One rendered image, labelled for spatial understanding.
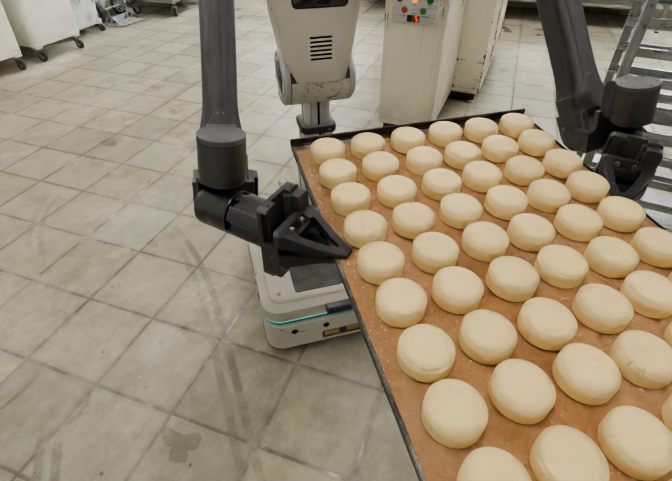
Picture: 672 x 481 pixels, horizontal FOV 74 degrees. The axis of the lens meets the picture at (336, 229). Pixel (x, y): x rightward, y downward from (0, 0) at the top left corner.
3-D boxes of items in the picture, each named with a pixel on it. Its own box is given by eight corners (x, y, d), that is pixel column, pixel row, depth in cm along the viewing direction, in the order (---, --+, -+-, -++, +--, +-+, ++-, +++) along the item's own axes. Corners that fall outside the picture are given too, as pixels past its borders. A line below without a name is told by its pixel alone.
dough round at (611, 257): (635, 259, 50) (644, 247, 49) (627, 287, 47) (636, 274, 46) (588, 241, 52) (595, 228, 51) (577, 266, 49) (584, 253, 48)
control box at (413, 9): (392, 18, 245) (395, -10, 236) (436, 23, 238) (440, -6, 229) (391, 20, 242) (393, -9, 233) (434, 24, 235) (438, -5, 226)
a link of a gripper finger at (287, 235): (335, 258, 46) (261, 228, 49) (334, 303, 51) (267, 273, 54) (364, 221, 51) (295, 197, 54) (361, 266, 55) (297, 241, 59)
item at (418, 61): (405, 94, 340) (418, -42, 284) (450, 101, 330) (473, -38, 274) (376, 134, 290) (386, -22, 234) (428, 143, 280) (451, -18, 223)
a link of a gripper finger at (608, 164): (633, 238, 59) (635, 202, 66) (658, 194, 55) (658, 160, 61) (578, 222, 62) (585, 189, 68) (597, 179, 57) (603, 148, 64)
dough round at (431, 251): (404, 246, 51) (406, 233, 50) (445, 240, 52) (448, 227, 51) (419, 278, 48) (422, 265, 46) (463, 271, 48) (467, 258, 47)
